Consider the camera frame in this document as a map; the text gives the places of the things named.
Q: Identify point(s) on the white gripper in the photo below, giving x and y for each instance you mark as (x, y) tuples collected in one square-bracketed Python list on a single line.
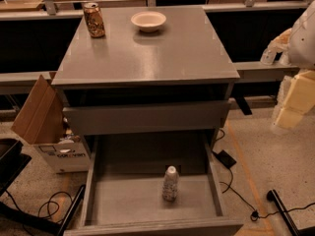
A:
[(303, 43)]

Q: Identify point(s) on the clear plastic water bottle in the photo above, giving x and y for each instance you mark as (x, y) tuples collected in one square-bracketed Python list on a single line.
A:
[(170, 184)]

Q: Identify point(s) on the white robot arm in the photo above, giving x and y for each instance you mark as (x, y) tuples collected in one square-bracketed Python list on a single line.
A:
[(301, 52)]

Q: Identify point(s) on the right clear pump bottle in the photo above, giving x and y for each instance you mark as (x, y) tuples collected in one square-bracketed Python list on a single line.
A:
[(284, 59)]

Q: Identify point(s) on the clear pump bottle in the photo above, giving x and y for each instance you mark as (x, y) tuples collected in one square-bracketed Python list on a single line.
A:
[(268, 56), (284, 59)]

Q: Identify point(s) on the left clear pump bottle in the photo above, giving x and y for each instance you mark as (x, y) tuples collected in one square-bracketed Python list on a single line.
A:
[(268, 56)]

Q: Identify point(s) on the grey drawer cabinet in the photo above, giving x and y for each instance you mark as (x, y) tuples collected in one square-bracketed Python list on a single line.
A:
[(183, 61)]

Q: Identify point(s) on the open grey bottom drawer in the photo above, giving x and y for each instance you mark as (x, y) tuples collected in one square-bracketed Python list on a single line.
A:
[(124, 188)]

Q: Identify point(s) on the grey middle drawer front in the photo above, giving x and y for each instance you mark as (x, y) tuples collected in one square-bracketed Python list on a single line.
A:
[(143, 118)]

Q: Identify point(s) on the black power adapter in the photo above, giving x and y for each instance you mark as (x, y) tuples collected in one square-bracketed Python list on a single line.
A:
[(225, 159)]

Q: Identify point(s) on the black stand leg right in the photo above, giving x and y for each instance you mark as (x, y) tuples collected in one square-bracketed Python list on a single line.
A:
[(273, 196)]

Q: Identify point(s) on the black stand leg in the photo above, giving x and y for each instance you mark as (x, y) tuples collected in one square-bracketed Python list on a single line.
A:
[(40, 223), (273, 196)]

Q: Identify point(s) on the white ceramic bowl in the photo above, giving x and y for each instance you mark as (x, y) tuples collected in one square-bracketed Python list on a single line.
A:
[(148, 21)]

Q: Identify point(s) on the orange patterned drink can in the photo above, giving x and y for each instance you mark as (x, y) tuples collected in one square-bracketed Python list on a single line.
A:
[(93, 18)]

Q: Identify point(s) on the open cardboard box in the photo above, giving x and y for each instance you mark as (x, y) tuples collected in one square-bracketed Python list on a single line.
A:
[(42, 124)]

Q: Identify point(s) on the black bin at left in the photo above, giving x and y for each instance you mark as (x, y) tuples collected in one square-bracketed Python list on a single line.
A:
[(12, 162)]

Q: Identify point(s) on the black stand leg left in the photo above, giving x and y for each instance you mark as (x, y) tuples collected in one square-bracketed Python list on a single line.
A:
[(40, 223)]

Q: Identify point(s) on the grey metal rail shelf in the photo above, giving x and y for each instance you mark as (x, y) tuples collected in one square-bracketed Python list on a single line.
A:
[(249, 72)]

